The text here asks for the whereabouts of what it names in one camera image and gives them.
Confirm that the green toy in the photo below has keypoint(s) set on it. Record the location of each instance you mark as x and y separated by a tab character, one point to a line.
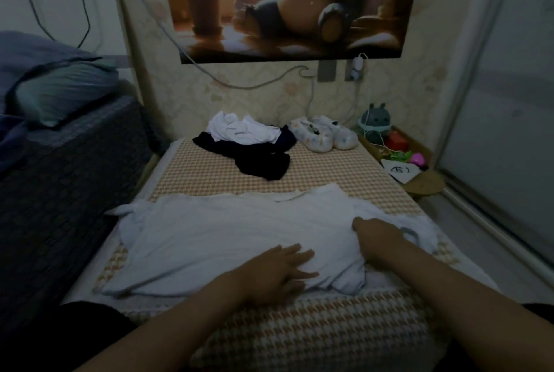
400	155

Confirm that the person's left hand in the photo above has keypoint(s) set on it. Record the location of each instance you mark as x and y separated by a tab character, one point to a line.
273	274

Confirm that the white printed card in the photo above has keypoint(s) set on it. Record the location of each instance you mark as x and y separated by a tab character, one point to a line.
402	171

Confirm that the black garment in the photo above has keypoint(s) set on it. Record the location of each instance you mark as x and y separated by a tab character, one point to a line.
264	159

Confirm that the teal round bunny lamp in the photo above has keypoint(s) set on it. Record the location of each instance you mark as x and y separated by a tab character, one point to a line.
376	121

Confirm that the dark patterned bed cover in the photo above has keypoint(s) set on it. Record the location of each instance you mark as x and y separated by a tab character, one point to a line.
69	211

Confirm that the grey wall socket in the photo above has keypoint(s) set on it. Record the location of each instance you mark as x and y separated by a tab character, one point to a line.
326	70

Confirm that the white printed slipper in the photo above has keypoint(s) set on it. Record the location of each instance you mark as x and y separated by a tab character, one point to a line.
313	135
340	134

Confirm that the person's left forearm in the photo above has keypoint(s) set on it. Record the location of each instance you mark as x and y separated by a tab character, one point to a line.
164	333

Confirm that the blue pillow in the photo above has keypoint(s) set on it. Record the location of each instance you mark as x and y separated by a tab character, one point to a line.
35	56

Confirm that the person's right hand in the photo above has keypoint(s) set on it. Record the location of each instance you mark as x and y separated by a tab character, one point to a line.
379	239

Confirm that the pink ball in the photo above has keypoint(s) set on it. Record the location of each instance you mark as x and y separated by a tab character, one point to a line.
418	159

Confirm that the white charger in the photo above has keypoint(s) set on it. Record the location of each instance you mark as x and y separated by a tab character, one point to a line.
357	67

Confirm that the person's right forearm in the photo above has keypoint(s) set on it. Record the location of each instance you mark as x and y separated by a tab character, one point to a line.
467	307

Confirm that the white polo shirt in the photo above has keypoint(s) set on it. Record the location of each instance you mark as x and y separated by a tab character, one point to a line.
242	129

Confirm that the grey-green pillow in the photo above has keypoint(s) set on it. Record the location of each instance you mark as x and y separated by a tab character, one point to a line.
65	95

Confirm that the cartoon bear wall poster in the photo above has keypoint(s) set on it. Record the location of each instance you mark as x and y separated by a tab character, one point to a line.
294	4

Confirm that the grey sliding door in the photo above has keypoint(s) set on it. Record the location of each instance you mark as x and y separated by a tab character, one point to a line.
502	116

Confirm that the white wall plug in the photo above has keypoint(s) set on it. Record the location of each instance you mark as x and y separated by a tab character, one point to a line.
307	72

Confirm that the blue folded blanket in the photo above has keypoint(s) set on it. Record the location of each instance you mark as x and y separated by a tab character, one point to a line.
10	138

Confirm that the white printed t-shirt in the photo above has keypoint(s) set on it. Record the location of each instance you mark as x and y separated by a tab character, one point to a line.
225	237

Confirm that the wooden bedside tray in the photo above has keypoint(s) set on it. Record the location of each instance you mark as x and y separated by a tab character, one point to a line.
428	184

